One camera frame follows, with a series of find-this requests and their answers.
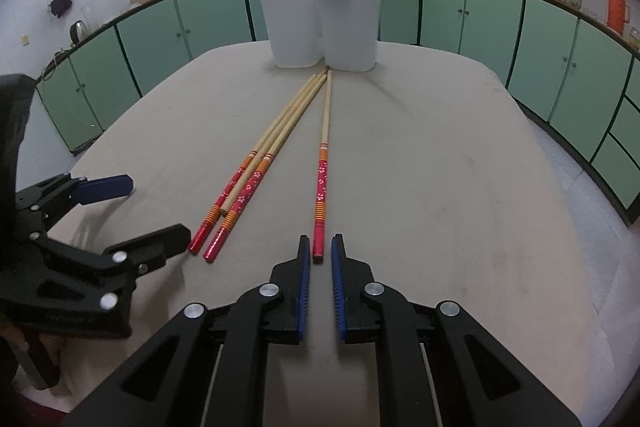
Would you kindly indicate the metal electric kettle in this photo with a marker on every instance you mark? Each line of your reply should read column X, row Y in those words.
column 77, row 33

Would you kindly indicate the wooden chopstick with red end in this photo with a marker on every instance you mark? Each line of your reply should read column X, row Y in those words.
column 255, row 177
column 227, row 205
column 322, row 187
column 234, row 183

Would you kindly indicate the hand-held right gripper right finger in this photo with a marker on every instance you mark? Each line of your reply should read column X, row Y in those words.
column 339, row 297

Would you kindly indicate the white plastic utensil holder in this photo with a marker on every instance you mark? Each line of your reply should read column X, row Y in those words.
column 300, row 27

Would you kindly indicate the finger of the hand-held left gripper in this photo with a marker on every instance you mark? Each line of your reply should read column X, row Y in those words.
column 150, row 244
column 105, row 188

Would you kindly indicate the green lower kitchen cabinets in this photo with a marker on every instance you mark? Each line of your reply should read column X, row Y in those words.
column 540, row 52

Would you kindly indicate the glass jar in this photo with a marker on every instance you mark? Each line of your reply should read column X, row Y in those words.
column 634, row 38

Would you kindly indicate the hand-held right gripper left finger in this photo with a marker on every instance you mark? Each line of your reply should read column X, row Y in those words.
column 302, row 297

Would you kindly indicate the clear plastic jug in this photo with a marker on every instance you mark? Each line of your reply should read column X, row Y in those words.
column 87, row 14

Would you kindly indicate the dark towel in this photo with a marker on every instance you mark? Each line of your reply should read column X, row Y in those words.
column 61, row 4

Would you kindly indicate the orange thermos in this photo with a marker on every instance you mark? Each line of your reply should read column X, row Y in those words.
column 617, row 12

